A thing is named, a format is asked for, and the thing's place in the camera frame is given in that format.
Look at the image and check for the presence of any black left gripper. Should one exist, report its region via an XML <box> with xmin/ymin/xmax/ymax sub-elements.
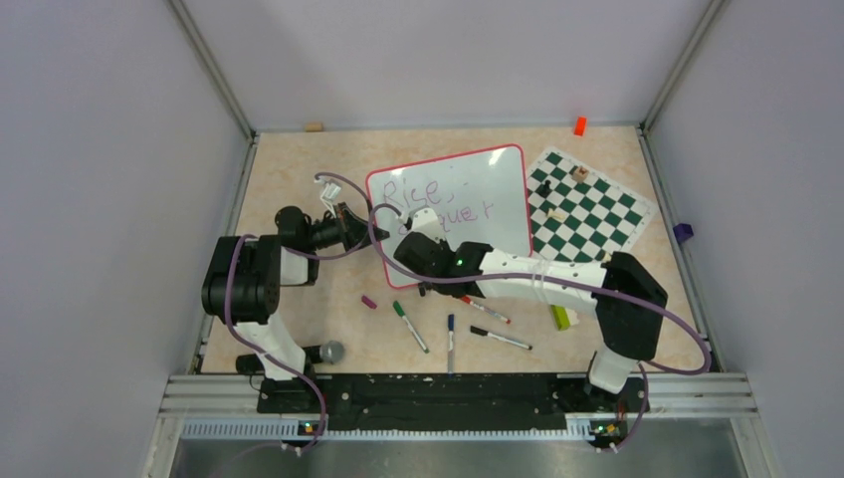
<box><xmin>303</xmin><ymin>202</ymin><xmax>388</xmax><ymax>253</ymax></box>

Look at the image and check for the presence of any purple marker cap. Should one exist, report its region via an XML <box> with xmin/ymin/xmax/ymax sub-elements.
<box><xmin>360</xmin><ymin>295</ymin><xmax>377</xmax><ymax>310</ymax></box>

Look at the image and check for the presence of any pink framed whiteboard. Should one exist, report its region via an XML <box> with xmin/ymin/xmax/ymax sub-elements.
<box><xmin>365</xmin><ymin>143</ymin><xmax>532</xmax><ymax>256</ymax></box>

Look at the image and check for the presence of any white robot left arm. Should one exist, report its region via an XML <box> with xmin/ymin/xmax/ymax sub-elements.
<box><xmin>200</xmin><ymin>202</ymin><xmax>372</xmax><ymax>412</ymax></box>

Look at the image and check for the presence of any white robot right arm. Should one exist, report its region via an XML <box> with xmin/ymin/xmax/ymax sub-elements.
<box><xmin>392</xmin><ymin>232</ymin><xmax>668</xmax><ymax>410</ymax></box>

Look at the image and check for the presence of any green cap whiteboard marker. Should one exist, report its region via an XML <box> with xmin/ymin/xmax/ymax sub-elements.
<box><xmin>392</xmin><ymin>301</ymin><xmax>430</xmax><ymax>354</ymax></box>

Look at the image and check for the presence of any red cap whiteboard marker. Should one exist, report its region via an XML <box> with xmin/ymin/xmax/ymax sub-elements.
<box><xmin>460</xmin><ymin>296</ymin><xmax>512</xmax><ymax>325</ymax></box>

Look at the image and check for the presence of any blue cap whiteboard marker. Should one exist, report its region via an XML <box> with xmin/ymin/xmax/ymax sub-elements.
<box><xmin>447</xmin><ymin>314</ymin><xmax>455</xmax><ymax>374</ymax></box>

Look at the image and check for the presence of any black cap whiteboard marker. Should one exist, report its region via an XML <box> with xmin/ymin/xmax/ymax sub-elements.
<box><xmin>470</xmin><ymin>326</ymin><xmax>532</xmax><ymax>351</ymax></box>

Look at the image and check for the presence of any black grey microphone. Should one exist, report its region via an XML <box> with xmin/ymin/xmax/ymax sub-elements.
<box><xmin>235</xmin><ymin>341</ymin><xmax>345</xmax><ymax>375</ymax></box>

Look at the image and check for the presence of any black chess piece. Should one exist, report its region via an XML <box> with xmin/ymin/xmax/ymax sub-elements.
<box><xmin>535</xmin><ymin>180</ymin><xmax>551</xmax><ymax>198</ymax></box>

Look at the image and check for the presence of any white chess piece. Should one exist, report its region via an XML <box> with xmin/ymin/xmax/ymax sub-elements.
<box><xmin>546</xmin><ymin>209</ymin><xmax>567</xmax><ymax>222</ymax></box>

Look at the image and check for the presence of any green white chessboard mat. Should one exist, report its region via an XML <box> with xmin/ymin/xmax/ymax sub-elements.
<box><xmin>526</xmin><ymin>146</ymin><xmax>658</xmax><ymax>263</ymax></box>

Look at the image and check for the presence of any green white toy brick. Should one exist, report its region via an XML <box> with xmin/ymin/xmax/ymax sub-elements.
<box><xmin>550</xmin><ymin>306</ymin><xmax>579</xmax><ymax>332</ymax></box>

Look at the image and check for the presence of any wooden cube on chessboard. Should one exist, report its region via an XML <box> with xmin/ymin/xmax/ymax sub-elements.
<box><xmin>571</xmin><ymin>166</ymin><xmax>590</xmax><ymax>184</ymax></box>

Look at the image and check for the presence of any orange block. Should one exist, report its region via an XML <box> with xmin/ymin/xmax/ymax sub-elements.
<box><xmin>573</xmin><ymin>117</ymin><xmax>588</xmax><ymax>136</ymax></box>

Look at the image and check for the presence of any purple block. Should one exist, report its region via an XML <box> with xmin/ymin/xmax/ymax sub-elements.
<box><xmin>672</xmin><ymin>223</ymin><xmax>695</xmax><ymax>244</ymax></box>

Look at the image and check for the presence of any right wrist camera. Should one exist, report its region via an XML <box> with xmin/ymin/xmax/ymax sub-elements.
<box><xmin>399</xmin><ymin>207</ymin><xmax>448</xmax><ymax>247</ymax></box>

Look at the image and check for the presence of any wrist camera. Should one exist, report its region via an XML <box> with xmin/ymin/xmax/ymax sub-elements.
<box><xmin>399</xmin><ymin>207</ymin><xmax>448</xmax><ymax>247</ymax></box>
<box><xmin>315</xmin><ymin>179</ymin><xmax>342</xmax><ymax>214</ymax></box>

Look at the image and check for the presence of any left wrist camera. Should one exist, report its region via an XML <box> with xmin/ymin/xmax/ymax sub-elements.
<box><xmin>315</xmin><ymin>179</ymin><xmax>342</xmax><ymax>214</ymax></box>

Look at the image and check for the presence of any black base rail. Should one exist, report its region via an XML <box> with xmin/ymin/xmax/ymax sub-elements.
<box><xmin>181</xmin><ymin>370</ymin><xmax>651</xmax><ymax>443</ymax></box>

